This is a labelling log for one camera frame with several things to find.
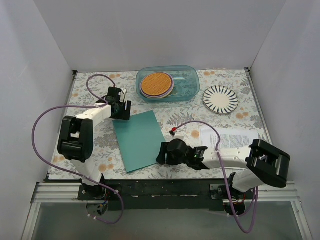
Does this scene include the teal plastic folder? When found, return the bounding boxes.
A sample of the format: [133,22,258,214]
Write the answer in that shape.
[113,110,165,173]

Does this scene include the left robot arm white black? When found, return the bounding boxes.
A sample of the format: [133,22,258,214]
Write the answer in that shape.
[57,86,132,200]

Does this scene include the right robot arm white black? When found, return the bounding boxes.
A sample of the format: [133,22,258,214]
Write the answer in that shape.
[156,139,291,200]

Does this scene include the floral patterned table mat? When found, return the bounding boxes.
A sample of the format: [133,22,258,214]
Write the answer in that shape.
[66,69,270,179]

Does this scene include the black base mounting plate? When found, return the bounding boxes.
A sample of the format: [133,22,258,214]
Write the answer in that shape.
[78,178,247,212]

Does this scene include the orange woven round coaster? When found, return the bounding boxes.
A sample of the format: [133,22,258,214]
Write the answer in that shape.
[139,72,175,99]

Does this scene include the clear teal plastic container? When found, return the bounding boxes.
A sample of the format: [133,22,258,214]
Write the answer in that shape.
[136,65,200,103]

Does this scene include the printed paper stack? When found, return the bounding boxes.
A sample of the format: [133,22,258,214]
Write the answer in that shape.
[200,126,259,149]

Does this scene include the blue striped white plate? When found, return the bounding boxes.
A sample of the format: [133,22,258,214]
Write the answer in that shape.
[203,85,239,115]

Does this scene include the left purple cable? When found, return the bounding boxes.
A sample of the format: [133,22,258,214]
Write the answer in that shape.
[31,74,125,225]

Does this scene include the purple cable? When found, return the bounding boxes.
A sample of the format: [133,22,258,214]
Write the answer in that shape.
[172,121,259,234]
[31,74,125,225]

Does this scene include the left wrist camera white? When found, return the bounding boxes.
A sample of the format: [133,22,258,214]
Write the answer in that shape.
[119,88,127,103]

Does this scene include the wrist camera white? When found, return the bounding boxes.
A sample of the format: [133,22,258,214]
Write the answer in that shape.
[169,127,184,141]
[119,88,127,103]

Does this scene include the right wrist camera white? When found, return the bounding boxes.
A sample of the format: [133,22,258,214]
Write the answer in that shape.
[169,127,184,141]

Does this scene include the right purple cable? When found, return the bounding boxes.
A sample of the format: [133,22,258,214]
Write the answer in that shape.
[172,121,259,234]

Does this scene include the aluminium frame rail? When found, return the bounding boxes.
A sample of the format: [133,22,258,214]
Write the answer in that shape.
[31,181,301,204]

